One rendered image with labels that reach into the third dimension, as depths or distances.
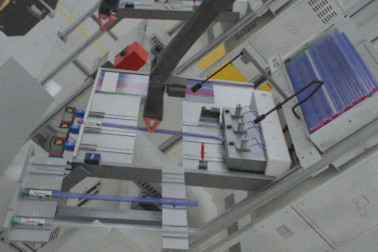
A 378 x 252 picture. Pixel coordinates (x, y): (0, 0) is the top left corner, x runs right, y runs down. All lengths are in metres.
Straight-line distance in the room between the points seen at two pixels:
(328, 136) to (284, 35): 1.50
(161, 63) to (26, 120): 0.62
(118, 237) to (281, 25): 1.69
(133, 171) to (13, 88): 0.58
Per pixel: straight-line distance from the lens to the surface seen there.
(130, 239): 2.03
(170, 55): 1.60
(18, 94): 2.06
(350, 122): 1.75
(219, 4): 1.44
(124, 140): 1.94
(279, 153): 1.87
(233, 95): 2.32
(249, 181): 1.85
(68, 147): 1.89
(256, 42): 3.17
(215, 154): 1.93
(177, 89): 1.71
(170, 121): 3.41
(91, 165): 1.77
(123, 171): 1.82
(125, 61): 2.71
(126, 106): 2.14
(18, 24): 1.66
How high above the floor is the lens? 1.71
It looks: 19 degrees down
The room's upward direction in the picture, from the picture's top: 54 degrees clockwise
